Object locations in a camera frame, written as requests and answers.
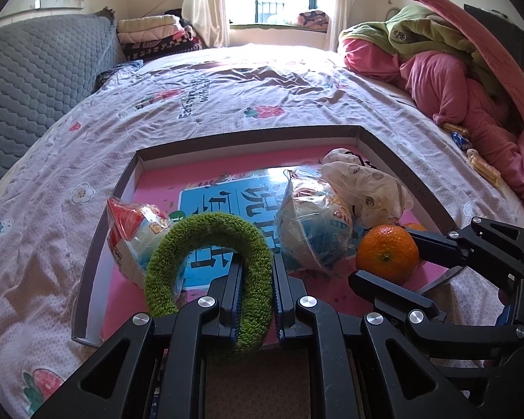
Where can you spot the shallow cardboard box tray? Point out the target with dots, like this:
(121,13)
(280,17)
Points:
(244,150)

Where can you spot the grey quilted headboard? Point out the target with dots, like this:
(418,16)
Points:
(39,74)

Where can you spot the patterned pillow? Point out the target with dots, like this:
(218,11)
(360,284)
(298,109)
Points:
(314,18)

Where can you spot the white patterned cloth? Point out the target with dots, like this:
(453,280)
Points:
(367,187)

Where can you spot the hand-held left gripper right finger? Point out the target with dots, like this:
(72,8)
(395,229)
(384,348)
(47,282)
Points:
(281,301)

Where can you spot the green blanket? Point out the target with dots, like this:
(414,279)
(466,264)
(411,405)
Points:
(419,30)

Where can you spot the cream curtain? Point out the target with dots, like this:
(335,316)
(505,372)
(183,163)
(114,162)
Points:
(338,0)
(205,4)

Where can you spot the pink quilt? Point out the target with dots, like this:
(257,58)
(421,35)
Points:
(441,78)

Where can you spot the small yellow snack packet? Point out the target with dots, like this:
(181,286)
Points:
(456,130)

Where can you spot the black bag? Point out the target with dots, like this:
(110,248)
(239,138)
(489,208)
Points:
(174,13)

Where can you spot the green fuzzy scrunchie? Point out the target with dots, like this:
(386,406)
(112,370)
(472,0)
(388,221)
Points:
(218,227)

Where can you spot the stack of folded blankets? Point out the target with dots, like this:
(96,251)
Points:
(157,35)

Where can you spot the small snack packets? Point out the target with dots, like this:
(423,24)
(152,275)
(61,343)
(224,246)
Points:
(484,166)

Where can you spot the orange tangerine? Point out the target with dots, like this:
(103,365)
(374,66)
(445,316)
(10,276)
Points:
(386,253)

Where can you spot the black television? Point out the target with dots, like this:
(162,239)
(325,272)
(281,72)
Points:
(493,26)

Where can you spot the dark blue cloth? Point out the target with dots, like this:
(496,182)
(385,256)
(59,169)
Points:
(113,74)

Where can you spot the salmon pink blanket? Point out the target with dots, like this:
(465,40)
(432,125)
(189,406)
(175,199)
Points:
(476,39)

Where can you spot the printed bed sheet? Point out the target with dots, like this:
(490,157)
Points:
(201,96)

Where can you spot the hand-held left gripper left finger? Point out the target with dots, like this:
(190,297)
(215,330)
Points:
(235,301)

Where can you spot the blue snack packet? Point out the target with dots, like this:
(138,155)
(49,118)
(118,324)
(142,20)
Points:
(462,140)

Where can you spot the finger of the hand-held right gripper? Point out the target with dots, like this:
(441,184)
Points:
(432,246)
(375,290)

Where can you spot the pink book with blue panel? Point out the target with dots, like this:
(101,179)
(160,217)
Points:
(166,183)

